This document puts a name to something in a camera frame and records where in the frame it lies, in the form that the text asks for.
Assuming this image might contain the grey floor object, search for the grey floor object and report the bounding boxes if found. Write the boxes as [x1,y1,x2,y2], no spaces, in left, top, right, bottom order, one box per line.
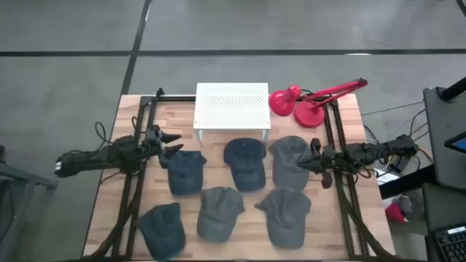
[398,195,414,216]

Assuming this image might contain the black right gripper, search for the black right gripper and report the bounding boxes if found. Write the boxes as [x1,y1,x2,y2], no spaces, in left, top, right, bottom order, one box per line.
[297,137,341,190]

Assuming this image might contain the red desk lamp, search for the red desk lamp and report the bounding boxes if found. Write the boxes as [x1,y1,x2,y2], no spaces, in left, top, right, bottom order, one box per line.
[268,77,368,129]

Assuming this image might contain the tablet with blue screen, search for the tablet with blue screen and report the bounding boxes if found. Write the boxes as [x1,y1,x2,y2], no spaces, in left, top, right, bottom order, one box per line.
[443,130,466,154]

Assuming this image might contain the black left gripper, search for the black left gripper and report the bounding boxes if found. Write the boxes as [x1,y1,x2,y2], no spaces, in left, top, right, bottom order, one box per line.
[143,125,185,170]

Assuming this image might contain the black pole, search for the black pole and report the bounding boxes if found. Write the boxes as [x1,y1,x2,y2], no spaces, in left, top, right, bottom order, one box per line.
[438,75,466,103]

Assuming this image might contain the grey desk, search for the grey desk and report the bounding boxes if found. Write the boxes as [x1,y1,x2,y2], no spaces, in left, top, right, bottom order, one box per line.
[422,86,466,191]

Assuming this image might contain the red floor object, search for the red floor object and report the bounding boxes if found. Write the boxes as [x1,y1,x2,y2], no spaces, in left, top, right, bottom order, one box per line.
[384,202,407,223]

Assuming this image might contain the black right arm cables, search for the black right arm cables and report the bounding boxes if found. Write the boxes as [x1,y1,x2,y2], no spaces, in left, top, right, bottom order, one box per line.
[341,148,392,181]

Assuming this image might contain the black floor bar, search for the black floor bar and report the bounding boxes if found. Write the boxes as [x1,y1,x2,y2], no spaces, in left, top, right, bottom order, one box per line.
[378,164,438,200]

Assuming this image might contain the grey metal stand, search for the grey metal stand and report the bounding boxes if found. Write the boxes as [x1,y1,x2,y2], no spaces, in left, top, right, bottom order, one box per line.
[0,162,59,262]

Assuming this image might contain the long black arm cable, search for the long black arm cable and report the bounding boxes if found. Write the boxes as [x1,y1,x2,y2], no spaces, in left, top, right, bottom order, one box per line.
[93,121,111,147]

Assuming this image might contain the white perforated metal shelf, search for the white perforated metal shelf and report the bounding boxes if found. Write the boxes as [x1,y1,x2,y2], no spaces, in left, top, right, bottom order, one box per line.
[192,82,272,143]

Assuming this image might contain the blue denim cap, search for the blue denim cap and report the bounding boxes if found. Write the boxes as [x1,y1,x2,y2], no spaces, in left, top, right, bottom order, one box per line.
[137,202,187,261]
[166,149,208,197]

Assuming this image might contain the black floor cable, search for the black floor cable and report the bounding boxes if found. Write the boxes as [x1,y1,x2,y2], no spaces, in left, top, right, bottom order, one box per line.
[408,108,427,138]

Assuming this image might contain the white paper sheet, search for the white paper sheet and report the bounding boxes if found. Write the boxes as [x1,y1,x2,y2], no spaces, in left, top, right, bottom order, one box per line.
[374,167,400,186]

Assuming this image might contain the yellow cable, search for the yellow cable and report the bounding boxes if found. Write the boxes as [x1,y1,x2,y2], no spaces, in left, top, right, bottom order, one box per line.
[416,144,434,163]

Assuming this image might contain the black keyboard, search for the black keyboard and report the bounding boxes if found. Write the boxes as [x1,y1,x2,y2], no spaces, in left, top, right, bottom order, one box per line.
[433,224,466,262]

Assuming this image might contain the dark navy cap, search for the dark navy cap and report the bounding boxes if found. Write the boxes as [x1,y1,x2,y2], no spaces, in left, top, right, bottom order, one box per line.
[223,137,267,193]

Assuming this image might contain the grey cap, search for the grey cap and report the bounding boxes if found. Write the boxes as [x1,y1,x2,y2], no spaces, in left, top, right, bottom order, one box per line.
[253,186,313,250]
[268,135,315,191]
[196,186,245,244]

